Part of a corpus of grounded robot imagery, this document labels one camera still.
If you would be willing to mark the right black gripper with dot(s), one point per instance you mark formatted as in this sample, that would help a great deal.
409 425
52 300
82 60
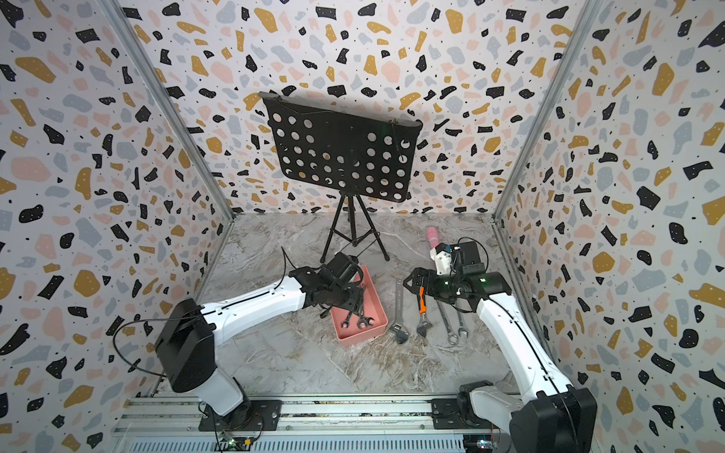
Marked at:
419 274

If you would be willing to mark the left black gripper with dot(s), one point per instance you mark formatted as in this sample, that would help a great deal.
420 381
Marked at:
356 300

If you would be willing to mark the pink plastic storage box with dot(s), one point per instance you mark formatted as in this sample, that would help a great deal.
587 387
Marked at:
349 328

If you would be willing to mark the small dark combination wrench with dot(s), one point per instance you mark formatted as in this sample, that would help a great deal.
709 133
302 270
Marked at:
345 323

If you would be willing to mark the large silver adjustable wrench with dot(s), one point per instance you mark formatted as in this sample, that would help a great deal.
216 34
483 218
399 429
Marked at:
397 327

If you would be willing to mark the silver combination wrench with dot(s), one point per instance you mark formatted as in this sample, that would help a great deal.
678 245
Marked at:
362 320
462 331
452 336

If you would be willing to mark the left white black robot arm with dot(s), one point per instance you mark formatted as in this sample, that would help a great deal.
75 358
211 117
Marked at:
187 344

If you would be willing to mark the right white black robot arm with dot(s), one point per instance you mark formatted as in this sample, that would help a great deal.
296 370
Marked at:
548 414

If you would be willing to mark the silver combination wrench in box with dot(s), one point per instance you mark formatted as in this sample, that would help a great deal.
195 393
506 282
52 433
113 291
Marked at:
362 320

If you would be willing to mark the pink cylinder tube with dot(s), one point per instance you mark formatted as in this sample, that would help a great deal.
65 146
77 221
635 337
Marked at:
433 239

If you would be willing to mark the black perforated music stand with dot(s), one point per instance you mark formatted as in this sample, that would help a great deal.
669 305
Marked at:
355 155

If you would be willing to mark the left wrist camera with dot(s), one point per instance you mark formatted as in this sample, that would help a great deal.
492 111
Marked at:
344 267

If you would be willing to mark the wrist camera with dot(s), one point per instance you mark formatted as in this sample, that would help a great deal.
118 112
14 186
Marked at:
460 259
344 267

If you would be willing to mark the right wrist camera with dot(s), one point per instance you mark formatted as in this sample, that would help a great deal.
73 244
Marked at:
460 259

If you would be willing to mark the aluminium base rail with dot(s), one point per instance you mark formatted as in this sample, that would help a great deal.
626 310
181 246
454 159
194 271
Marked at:
308 423

